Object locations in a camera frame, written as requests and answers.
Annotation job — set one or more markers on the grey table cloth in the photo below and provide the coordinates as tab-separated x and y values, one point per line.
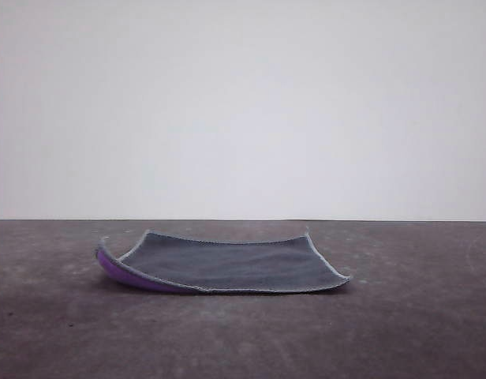
243	339

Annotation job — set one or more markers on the purple towel with grey hem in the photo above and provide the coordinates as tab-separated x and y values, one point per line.
235	264

